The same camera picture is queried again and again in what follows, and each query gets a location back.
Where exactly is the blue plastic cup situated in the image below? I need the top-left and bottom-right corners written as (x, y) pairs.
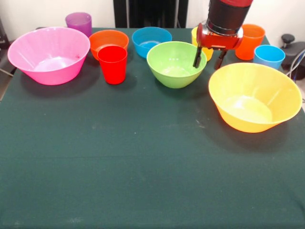
top-left (253, 44), bottom-right (286, 70)

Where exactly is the orange plastic cup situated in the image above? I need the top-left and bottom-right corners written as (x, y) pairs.
top-left (235, 23), bottom-right (266, 61)

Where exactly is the yellow plastic cup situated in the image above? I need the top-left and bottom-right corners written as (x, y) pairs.
top-left (191, 26), bottom-right (214, 62)

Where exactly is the pink plastic bowl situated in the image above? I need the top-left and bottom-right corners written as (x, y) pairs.
top-left (7, 26), bottom-right (91, 86)

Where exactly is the yellow plastic bowl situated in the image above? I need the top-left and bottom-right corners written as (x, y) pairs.
top-left (208, 62), bottom-right (303, 133)

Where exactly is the green plastic bowl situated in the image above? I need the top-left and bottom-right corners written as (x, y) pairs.
top-left (146, 41), bottom-right (207, 89)

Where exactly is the dark green tablecloth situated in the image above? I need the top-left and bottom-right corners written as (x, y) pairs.
top-left (0, 27), bottom-right (305, 229)

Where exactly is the grey cable bundle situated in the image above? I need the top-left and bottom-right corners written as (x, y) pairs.
top-left (287, 50), bottom-right (305, 83)

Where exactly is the red plastic cup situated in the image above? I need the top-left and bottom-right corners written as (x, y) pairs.
top-left (97, 45), bottom-right (128, 85)

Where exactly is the orange plastic bowl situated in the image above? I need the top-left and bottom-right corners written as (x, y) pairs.
top-left (89, 29), bottom-right (130, 61)

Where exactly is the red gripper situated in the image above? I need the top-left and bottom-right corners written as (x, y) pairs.
top-left (192, 23), bottom-right (244, 70)

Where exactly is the blue plastic bowl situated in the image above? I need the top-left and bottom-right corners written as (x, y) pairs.
top-left (132, 26), bottom-right (173, 59)

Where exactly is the purple plastic cup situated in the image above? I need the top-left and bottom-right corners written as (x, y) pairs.
top-left (65, 12), bottom-right (93, 38)

